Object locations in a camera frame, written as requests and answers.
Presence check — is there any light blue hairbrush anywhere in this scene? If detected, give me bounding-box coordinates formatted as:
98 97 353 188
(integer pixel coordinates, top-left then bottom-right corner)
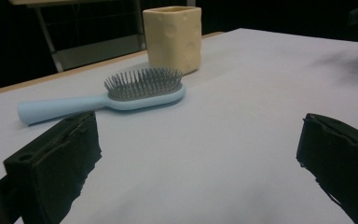
17 66 186 126

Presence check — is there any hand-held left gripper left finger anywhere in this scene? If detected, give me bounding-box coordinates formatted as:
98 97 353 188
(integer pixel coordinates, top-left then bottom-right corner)
3 110 103 224

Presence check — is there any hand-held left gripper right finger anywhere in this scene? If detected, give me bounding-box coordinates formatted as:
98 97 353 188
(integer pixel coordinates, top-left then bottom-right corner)
296 113 358 224

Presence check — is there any yellow cheese-shaped cup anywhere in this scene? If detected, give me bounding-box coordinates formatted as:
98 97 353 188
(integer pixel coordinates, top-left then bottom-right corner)
142 6 203 77

